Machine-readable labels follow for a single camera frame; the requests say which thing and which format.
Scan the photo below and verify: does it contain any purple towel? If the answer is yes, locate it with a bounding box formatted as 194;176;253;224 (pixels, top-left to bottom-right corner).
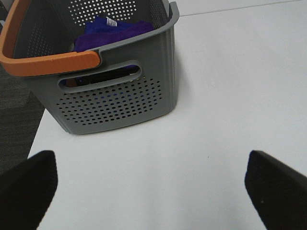
73;21;154;52

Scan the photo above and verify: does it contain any orange basket handle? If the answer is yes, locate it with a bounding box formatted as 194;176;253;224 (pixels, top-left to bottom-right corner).
0;0;102;77

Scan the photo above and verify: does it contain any blue towel with label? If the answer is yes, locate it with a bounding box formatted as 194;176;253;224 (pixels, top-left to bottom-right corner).
84;17;119;34

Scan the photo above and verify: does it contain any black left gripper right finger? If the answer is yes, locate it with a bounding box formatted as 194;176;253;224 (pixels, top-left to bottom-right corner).
244;150;307;230

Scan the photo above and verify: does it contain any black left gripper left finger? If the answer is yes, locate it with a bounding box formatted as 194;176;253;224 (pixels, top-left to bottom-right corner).
0;150;58;230

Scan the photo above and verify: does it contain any grey perforated plastic basket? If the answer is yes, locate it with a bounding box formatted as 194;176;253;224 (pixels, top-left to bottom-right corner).
13;0;179;135

